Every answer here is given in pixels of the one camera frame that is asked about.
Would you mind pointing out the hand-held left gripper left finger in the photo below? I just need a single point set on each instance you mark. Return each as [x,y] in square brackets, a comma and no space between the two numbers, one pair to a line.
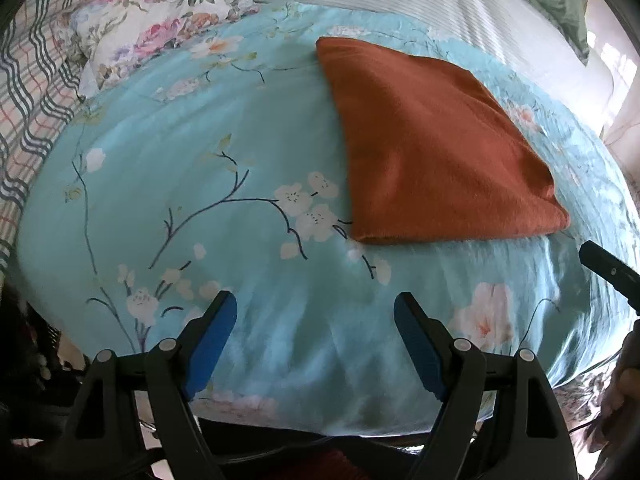
[212,345]

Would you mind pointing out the white striped quilt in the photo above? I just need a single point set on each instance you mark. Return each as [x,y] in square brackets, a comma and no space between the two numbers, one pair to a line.
[425,5]

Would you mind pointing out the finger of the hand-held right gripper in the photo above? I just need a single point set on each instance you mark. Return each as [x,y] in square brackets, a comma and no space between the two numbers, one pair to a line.
[612,272]

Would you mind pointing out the plaid bed sheet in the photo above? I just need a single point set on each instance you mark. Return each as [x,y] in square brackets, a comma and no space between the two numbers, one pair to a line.
[30,85]

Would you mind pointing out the orange knit sweater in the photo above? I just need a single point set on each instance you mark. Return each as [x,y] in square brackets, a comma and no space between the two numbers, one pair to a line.
[430,150]

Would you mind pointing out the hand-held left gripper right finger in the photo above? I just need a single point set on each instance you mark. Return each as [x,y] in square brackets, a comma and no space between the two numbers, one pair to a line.
[420,345]

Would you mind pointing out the light blue floral blanket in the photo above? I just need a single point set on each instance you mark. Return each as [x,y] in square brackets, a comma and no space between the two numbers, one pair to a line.
[175,160]

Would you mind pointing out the floral pillow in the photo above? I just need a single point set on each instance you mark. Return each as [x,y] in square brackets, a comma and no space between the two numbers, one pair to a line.
[150,25]

